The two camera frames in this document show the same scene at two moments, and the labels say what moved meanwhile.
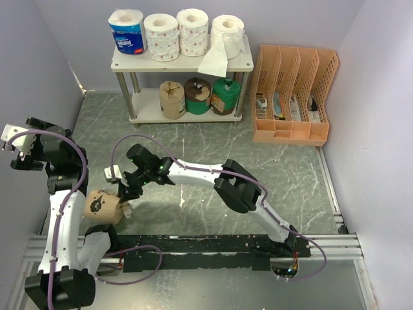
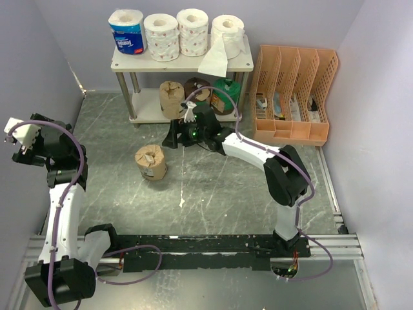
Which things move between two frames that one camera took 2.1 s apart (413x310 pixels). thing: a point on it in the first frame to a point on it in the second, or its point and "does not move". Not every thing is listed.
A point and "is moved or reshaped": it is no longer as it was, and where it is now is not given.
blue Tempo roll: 128,28 does not move
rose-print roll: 193,25 does not move
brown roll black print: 102,207 is moved or reshaped
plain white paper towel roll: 227,41 does not move
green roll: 225,95 does not move
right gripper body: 135,181 to 190,134
